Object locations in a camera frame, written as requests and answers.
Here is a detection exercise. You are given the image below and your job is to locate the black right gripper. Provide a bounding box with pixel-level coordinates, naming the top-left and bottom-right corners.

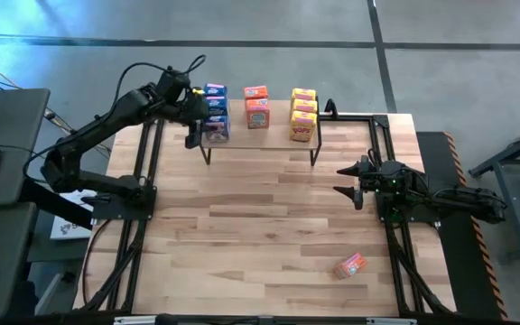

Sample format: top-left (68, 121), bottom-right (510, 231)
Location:
top-left (332, 155), bottom-right (408, 211)

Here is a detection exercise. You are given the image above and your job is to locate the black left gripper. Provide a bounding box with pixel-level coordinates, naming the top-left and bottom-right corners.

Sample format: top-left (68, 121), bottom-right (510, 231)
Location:
top-left (153, 67), bottom-right (210, 150)

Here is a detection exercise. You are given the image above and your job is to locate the wooden shelf with black legs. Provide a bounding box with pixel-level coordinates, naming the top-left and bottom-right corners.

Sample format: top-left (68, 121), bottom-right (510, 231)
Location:
top-left (197, 97), bottom-right (323, 167)

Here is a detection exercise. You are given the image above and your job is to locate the black floor mat orange edge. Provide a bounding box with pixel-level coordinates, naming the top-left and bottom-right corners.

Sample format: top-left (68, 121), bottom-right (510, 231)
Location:
top-left (415, 130), bottom-right (510, 321)

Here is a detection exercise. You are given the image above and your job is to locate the white printed box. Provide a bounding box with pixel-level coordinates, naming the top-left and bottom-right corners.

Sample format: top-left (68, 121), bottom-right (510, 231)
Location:
top-left (50, 188), bottom-right (99, 241)

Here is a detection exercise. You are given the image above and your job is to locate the dark grey metal cart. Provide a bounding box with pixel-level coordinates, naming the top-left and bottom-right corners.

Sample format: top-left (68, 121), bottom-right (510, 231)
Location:
top-left (467, 116), bottom-right (520, 265)

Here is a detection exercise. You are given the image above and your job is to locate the grey side desk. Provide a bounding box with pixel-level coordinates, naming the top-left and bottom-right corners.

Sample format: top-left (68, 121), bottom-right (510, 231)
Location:
top-left (0, 201), bottom-right (39, 321)
top-left (0, 88), bottom-right (51, 209)

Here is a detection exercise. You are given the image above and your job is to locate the black metal table frame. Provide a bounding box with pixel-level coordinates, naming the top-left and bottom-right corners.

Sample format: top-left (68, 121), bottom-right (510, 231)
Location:
top-left (79, 97), bottom-right (456, 317)

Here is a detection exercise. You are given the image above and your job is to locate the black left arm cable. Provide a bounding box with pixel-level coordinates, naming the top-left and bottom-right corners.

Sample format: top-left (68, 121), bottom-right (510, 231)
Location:
top-left (113, 53), bottom-right (208, 109)

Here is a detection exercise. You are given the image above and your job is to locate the silver table bracket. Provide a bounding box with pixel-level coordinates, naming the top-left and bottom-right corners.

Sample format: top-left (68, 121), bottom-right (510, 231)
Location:
top-left (366, 317), bottom-right (418, 325)
top-left (113, 315), bottom-right (167, 325)

